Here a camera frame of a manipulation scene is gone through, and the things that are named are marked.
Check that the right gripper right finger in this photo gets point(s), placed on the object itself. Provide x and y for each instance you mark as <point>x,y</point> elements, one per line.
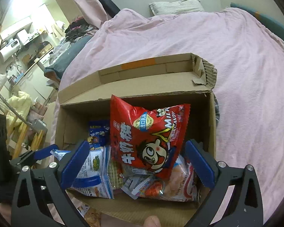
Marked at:
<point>245,207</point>

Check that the blue cartoon snack bag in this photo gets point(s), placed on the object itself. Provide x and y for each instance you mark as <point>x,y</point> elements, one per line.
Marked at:
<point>99,132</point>

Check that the pile of clothes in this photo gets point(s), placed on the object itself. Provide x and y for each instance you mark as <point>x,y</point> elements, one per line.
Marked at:
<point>77,34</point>

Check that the red milk candy bag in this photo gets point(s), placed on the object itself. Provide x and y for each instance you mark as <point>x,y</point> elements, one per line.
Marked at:
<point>150,140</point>

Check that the teal bolster cushion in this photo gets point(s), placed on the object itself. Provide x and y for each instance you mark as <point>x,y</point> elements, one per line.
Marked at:
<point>273,25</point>

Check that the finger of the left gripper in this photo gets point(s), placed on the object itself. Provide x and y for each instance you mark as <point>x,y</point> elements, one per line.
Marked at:
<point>30,157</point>

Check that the white washing machine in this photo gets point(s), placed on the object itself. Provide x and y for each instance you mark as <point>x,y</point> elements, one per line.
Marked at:
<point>45,61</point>

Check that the brown chocolate wafer packet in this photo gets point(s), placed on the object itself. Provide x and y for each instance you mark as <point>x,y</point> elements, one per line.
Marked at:
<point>90,215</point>

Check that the shrimp flakes snack bag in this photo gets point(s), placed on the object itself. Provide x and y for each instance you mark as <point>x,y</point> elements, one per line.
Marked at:
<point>180,186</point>

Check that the grey white pillow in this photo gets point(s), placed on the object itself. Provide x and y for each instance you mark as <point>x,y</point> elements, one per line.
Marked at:
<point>176,7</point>

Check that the white water heater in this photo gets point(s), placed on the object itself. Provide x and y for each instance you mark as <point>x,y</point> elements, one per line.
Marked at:
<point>8,50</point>

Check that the silver red-edged snack bag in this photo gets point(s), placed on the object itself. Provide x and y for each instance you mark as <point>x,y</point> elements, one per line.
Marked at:
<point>115,172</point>

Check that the milk tea sachet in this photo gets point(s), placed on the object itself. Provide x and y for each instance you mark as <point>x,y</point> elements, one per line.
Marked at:
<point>135,186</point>

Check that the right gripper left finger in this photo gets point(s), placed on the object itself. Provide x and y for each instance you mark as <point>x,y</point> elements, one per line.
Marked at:
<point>40,197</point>

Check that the yellow blanket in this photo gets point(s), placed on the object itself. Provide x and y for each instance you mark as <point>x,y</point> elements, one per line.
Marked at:
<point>22,104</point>

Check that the white blue snack bag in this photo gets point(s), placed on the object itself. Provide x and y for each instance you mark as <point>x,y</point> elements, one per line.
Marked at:
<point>85,171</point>

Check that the pink bed duvet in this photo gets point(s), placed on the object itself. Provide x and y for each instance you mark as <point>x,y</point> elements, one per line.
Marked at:
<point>250,84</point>

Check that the wooden drying rack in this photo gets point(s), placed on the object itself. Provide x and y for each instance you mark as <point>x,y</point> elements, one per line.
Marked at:
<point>29,135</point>

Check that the white kitchen cabinet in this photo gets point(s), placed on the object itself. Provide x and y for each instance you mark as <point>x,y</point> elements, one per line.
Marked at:
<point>34,83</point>

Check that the grey striped garment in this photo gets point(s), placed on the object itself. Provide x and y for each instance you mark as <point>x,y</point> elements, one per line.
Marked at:
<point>217,110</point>

